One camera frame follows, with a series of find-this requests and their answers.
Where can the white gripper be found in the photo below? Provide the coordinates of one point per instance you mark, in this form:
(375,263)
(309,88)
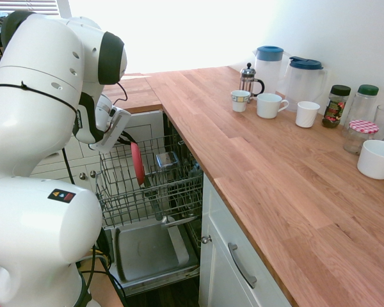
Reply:
(115,128)

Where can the red plate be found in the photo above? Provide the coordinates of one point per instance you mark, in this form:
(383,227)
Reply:
(137,166)

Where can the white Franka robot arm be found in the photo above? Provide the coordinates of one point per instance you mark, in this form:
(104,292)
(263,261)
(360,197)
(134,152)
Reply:
(35,224)

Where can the built-in dishwasher tub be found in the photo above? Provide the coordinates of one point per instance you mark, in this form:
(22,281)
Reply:
(168,128)

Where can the stainless dishwasher door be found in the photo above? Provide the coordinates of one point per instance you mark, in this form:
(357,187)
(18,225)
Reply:
(147,252)

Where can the clear glass container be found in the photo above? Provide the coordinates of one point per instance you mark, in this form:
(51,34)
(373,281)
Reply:
(167,160)

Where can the round silver cabinet knob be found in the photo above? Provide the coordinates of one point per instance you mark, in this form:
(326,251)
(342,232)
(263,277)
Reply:
(206,239)
(82,176)
(92,174)

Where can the white drawer cabinet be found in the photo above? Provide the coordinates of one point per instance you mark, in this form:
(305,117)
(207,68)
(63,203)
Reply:
(83,163)

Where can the grey kitchen utensil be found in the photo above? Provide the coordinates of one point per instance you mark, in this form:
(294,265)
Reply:
(153,198)

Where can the small patterned white cup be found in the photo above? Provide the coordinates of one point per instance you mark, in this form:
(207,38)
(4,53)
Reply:
(240,101)

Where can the glass French press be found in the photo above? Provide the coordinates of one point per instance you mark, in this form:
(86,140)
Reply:
(248,81)

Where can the wooden robot mounting table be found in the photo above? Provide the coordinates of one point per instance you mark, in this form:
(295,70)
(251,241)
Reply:
(102,291)

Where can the clear pitcher with blue lid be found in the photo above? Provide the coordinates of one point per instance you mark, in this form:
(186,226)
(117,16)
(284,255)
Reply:
(267,68)
(302,86)

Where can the window blinds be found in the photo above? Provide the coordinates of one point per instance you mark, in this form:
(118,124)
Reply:
(35,6)

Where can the white cabinet with door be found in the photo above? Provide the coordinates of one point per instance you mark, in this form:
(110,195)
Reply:
(217,275)

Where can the white ribbed cup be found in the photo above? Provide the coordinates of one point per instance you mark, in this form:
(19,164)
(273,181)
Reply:
(307,114)

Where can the dark jar with black lid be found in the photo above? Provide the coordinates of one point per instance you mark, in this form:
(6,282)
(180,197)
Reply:
(335,108)

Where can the jar with red checkered lid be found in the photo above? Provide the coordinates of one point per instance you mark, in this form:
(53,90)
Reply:
(360,137)

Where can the clear bottle with green lid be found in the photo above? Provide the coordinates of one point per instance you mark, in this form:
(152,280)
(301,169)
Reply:
(364,108)

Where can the white ceramic bowl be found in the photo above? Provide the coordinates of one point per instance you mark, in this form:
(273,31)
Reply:
(377,160)

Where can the black clamp bracket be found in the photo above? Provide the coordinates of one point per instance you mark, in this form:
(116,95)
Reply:
(105,249)

